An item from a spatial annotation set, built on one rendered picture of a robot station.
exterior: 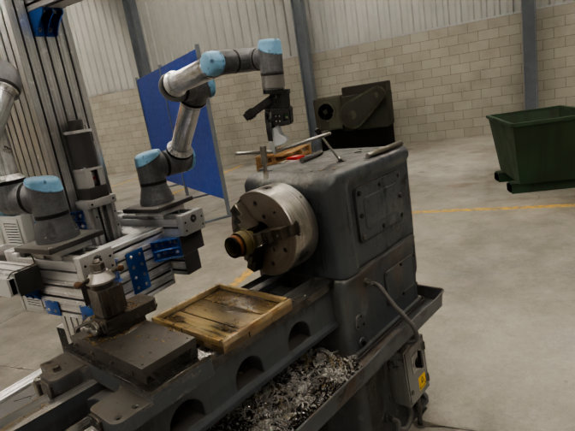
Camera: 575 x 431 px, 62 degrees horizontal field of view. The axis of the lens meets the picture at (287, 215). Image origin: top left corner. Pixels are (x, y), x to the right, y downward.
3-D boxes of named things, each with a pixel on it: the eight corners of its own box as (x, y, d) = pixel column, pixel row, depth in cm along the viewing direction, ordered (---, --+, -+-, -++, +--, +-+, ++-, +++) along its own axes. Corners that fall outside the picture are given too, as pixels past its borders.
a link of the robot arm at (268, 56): (269, 39, 155) (287, 37, 149) (272, 74, 159) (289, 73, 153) (250, 40, 151) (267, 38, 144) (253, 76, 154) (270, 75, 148)
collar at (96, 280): (107, 274, 138) (104, 264, 137) (121, 277, 132) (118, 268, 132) (80, 284, 132) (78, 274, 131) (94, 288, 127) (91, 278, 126)
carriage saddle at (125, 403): (125, 334, 156) (121, 318, 154) (217, 372, 125) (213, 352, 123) (32, 383, 135) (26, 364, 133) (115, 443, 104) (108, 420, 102)
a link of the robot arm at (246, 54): (222, 50, 157) (242, 47, 149) (249, 48, 164) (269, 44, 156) (225, 74, 159) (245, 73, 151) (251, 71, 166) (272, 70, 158)
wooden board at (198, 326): (221, 292, 178) (219, 282, 177) (293, 309, 154) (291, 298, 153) (153, 328, 157) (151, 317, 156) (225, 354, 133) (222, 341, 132)
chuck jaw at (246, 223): (259, 228, 172) (240, 203, 175) (265, 221, 169) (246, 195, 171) (237, 238, 164) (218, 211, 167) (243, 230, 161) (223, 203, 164)
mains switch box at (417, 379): (415, 410, 226) (398, 249, 206) (450, 422, 215) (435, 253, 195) (378, 457, 202) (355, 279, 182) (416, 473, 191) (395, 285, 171)
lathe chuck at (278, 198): (252, 257, 189) (244, 180, 179) (315, 274, 169) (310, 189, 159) (236, 265, 182) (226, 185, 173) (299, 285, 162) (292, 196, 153)
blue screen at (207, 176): (142, 192, 1016) (115, 79, 958) (179, 185, 1050) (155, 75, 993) (204, 224, 657) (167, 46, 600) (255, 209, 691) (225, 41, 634)
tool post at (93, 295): (117, 305, 140) (109, 274, 137) (131, 309, 135) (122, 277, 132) (93, 316, 134) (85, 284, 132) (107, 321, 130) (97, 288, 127)
